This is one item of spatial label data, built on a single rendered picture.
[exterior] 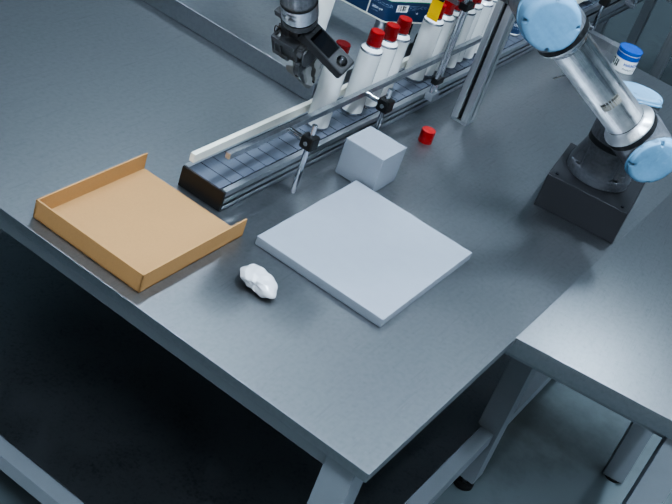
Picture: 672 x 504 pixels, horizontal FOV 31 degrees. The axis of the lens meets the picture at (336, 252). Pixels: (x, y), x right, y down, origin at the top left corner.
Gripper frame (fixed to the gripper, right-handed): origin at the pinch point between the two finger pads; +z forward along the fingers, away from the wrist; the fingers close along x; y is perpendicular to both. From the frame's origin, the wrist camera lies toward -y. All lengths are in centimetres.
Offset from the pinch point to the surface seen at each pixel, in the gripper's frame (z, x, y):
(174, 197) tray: -3.1, 39.8, 2.6
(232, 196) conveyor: -1.3, 32.0, -5.4
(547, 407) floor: 131, -26, -62
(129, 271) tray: -19, 62, -10
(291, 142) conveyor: 9.1, 9.4, -1.4
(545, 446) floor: 123, -12, -69
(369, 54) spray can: 6.9, -18.2, -1.3
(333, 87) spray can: 4.5, -4.8, -1.8
